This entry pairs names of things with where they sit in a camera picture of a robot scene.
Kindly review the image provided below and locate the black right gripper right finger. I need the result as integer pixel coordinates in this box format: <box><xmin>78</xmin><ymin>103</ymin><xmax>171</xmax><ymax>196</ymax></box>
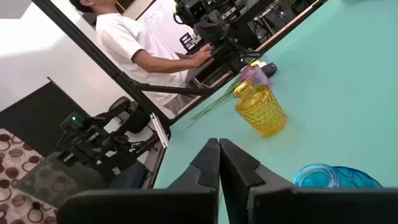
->
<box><xmin>219</xmin><ymin>138</ymin><xmax>398</xmax><ymax>224</ymax></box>

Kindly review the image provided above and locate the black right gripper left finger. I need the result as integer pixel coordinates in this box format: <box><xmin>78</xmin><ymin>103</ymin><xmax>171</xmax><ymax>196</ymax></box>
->
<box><xmin>56</xmin><ymin>138</ymin><xmax>221</xmax><ymax>224</ymax></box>

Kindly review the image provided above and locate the blue glass vase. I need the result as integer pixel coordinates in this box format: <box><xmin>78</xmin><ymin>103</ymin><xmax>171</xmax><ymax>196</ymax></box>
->
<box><xmin>292</xmin><ymin>164</ymin><xmax>383</xmax><ymax>189</ymax></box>

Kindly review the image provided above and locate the purple glass vase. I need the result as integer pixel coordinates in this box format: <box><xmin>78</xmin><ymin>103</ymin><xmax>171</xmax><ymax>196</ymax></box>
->
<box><xmin>239</xmin><ymin>64</ymin><xmax>273</xmax><ymax>90</ymax></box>

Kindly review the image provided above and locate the yellow glass vase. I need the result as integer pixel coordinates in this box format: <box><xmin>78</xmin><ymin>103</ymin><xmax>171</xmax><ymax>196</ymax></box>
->
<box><xmin>233</xmin><ymin>81</ymin><xmax>287</xmax><ymax>138</ymax></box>

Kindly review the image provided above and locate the black clamp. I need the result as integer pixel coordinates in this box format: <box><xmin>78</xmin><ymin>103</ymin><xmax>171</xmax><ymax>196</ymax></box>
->
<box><xmin>179</xmin><ymin>32</ymin><xmax>203</xmax><ymax>52</ymax></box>

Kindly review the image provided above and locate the whiteboard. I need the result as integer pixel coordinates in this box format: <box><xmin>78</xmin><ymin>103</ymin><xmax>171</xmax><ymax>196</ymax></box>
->
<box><xmin>136</xmin><ymin>0</ymin><xmax>195</xmax><ymax>54</ymax></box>

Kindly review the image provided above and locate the person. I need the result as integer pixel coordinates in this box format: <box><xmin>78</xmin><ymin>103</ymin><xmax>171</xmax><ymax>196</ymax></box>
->
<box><xmin>68</xmin><ymin>0</ymin><xmax>215</xmax><ymax>115</ymax></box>

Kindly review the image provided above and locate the teal table mat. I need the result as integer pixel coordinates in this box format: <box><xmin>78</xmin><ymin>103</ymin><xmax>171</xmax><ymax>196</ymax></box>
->
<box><xmin>154</xmin><ymin>0</ymin><xmax>398</xmax><ymax>224</ymax></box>

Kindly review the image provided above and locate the black background robot station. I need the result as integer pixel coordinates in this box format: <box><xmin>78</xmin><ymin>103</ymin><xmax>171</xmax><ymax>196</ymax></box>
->
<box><xmin>57</xmin><ymin>96</ymin><xmax>163</xmax><ymax>185</ymax></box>

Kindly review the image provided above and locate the black partition panel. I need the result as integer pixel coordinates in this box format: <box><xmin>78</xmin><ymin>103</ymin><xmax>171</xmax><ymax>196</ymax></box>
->
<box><xmin>0</xmin><ymin>80</ymin><xmax>91</xmax><ymax>157</ymax></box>

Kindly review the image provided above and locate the circle patterned cloth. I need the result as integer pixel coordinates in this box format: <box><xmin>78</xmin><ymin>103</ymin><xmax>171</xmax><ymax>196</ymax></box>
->
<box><xmin>0</xmin><ymin>129</ymin><xmax>59</xmax><ymax>224</ymax></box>

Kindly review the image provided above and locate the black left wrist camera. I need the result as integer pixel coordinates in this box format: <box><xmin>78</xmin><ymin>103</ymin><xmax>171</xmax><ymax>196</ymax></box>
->
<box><xmin>174</xmin><ymin>0</ymin><xmax>218</xmax><ymax>27</ymax></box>

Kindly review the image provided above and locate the silver frame bracket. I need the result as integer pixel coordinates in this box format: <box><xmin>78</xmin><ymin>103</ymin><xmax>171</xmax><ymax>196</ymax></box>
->
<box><xmin>150</xmin><ymin>112</ymin><xmax>170</xmax><ymax>149</ymax></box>

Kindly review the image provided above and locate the black aluminium table frame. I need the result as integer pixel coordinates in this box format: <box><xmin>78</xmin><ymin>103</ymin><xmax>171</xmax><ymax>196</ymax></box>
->
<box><xmin>30</xmin><ymin>0</ymin><xmax>218</xmax><ymax>133</ymax></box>

